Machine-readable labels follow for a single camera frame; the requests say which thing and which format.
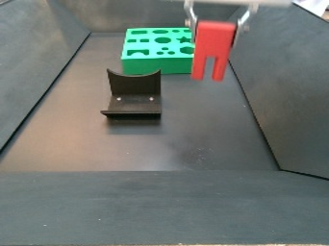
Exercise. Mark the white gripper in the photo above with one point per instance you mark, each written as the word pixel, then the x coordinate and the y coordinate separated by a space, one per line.
pixel 242 22

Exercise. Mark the red two-pronged block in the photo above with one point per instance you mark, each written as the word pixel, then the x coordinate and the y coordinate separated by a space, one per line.
pixel 212 44

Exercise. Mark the green foam shape board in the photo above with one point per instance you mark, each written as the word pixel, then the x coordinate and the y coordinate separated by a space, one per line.
pixel 156 49

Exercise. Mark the black curved bracket block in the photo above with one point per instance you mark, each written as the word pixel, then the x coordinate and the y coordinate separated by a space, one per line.
pixel 135 94

